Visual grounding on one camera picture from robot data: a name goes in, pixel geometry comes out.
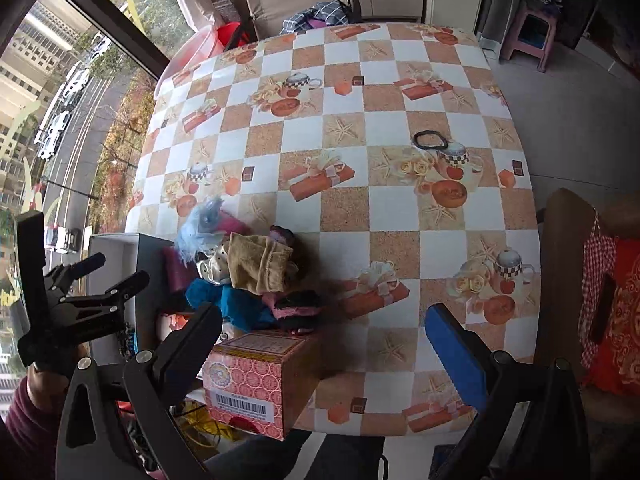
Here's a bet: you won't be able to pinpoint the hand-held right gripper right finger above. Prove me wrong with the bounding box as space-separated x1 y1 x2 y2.
425 302 593 480

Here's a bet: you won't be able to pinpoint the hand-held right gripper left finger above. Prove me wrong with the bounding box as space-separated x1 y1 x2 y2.
56 302 222 480

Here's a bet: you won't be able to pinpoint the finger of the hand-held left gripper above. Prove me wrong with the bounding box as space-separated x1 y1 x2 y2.
44 252 107 291
57 270 151 343

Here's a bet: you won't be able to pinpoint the tan sock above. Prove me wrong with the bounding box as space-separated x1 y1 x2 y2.
222 232 294 296

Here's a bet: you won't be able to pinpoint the pink knitted sock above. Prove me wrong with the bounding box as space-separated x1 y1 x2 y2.
262 289 324 337

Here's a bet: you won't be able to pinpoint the person's left forearm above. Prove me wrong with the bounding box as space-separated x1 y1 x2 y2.
0 360 76 480

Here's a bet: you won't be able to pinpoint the white and black storage box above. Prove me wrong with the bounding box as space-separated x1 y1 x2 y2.
87 232 177 367

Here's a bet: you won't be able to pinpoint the purple cloth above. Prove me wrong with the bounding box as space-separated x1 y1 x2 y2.
162 247 200 294

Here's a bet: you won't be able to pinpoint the white dotted cloth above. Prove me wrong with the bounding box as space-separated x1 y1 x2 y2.
197 244 232 287

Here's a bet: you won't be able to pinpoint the pink patterned cardboard box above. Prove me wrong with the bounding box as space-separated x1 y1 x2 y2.
202 332 322 442

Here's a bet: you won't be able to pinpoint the light blue fluffy cloth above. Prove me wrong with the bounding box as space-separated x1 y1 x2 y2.
174 197 227 267

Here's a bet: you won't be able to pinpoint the magenta cloth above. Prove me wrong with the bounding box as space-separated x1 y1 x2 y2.
219 212 252 237

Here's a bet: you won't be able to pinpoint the dark maroon cloth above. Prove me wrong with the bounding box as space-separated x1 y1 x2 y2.
269 225 302 281

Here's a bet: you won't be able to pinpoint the brown wooden chair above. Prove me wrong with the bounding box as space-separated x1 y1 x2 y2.
536 187 640 443

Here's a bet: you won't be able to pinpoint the person's dark trousers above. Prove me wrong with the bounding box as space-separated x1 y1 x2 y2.
204 429 387 480

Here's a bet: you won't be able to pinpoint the red checkered cloth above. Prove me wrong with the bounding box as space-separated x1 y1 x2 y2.
579 209 620 357

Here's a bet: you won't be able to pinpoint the red patterned cushion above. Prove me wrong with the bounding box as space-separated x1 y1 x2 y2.
581 237 640 402

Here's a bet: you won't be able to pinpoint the checkered printed tablecloth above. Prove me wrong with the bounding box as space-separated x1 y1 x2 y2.
125 21 543 436

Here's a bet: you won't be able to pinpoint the red plastic basin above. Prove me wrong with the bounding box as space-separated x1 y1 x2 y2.
154 22 240 102

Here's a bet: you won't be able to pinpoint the pink plastic stool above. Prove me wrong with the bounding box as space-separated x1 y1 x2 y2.
500 0 559 74

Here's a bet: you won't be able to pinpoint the plaid clothes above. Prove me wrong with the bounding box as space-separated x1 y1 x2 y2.
280 2 352 36

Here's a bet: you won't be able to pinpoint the black hair tie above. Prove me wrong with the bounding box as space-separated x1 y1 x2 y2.
412 130 449 151

